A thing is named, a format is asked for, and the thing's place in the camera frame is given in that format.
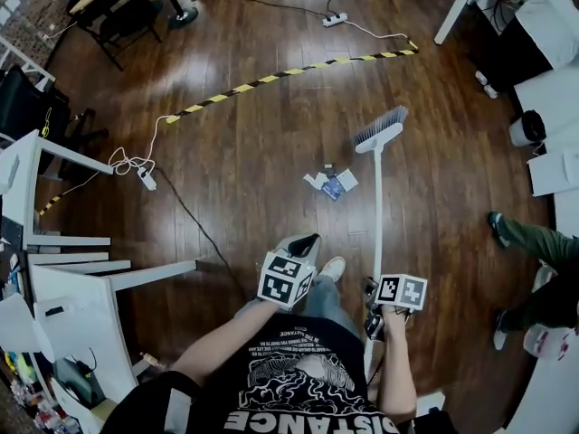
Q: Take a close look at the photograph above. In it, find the person's white shoe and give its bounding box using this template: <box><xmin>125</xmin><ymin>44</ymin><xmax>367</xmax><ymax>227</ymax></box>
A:
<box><xmin>318</xmin><ymin>256</ymin><xmax>346</xmax><ymax>283</ymax></box>

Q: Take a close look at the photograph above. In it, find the yellow black hazard tape strip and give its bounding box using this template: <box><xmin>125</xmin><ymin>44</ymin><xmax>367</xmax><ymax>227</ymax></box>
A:
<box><xmin>165</xmin><ymin>33</ymin><xmax>420</xmax><ymax>125</ymax></box>

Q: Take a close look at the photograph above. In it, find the wooden floor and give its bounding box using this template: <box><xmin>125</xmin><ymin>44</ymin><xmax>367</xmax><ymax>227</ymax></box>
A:
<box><xmin>33</xmin><ymin>0</ymin><xmax>560</xmax><ymax>424</ymax></box>

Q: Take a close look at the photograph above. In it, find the black floor cable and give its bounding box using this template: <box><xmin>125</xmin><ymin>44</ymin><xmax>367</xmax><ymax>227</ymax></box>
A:
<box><xmin>153</xmin><ymin>165</ymin><xmax>248</xmax><ymax>302</ymax></box>

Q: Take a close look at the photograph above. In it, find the white broom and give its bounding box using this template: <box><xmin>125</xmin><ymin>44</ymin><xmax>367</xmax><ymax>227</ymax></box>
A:
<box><xmin>351</xmin><ymin>105</ymin><xmax>410</xmax><ymax>382</ymax></box>

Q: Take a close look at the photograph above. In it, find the white cabinet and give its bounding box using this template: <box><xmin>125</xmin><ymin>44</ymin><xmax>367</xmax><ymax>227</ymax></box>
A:
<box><xmin>527</xmin><ymin>149</ymin><xmax>579</xmax><ymax>198</ymax></box>

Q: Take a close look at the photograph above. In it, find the person's right forearm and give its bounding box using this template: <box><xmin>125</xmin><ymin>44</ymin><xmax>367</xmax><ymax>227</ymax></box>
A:
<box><xmin>376</xmin><ymin>307</ymin><xmax>418</xmax><ymax>420</ymax></box>

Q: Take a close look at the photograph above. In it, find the white waste bin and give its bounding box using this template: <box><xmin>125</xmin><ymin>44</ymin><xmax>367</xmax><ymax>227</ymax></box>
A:
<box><xmin>508</xmin><ymin>109</ymin><xmax>547</xmax><ymax>148</ymax></box>

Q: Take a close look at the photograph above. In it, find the black round stand base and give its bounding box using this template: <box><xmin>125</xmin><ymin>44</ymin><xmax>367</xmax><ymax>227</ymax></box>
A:
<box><xmin>167</xmin><ymin>5</ymin><xmax>201</xmax><ymax>31</ymax></box>

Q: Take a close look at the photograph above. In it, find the white table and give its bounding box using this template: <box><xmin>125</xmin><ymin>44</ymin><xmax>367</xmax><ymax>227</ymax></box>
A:
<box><xmin>0</xmin><ymin>128</ymin><xmax>200</xmax><ymax>433</ymax></box>

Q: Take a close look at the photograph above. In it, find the person's grey trouser leg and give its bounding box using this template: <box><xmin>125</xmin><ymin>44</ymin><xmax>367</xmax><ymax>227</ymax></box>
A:
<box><xmin>299</xmin><ymin>272</ymin><xmax>363</xmax><ymax>341</ymax></box>

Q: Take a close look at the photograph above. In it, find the short yellow black tape strip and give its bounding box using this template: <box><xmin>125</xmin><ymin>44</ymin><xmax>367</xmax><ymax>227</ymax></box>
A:
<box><xmin>37</xmin><ymin>193</ymin><xmax>64</xmax><ymax>217</ymax></box>

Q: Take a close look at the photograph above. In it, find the person's black printed t-shirt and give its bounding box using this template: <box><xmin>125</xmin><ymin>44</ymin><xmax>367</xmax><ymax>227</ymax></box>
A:
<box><xmin>106</xmin><ymin>312</ymin><xmax>402</xmax><ymax>434</ymax></box>

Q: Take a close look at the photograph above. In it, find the person's left forearm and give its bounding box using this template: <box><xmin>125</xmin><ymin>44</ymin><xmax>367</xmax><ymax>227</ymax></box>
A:
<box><xmin>173</xmin><ymin>297</ymin><xmax>273</xmax><ymax>375</ymax></box>

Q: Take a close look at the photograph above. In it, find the blue card trash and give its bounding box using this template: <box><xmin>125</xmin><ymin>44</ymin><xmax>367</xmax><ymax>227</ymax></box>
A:
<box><xmin>321</xmin><ymin>177</ymin><xmax>346</xmax><ymax>203</ymax></box>

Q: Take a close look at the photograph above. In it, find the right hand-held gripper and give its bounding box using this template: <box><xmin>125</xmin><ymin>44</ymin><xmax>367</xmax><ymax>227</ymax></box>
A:
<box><xmin>363</xmin><ymin>274</ymin><xmax>429</xmax><ymax>341</ymax></box>

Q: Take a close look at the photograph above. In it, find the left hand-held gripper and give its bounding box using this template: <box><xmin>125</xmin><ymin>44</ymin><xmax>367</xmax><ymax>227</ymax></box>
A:
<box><xmin>256</xmin><ymin>250</ymin><xmax>317</xmax><ymax>313</ymax></box>

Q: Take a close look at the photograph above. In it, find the white cable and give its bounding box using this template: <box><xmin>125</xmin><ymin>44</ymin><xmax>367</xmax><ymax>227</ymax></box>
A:
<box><xmin>108</xmin><ymin>115</ymin><xmax>169</xmax><ymax>176</ymax></box>

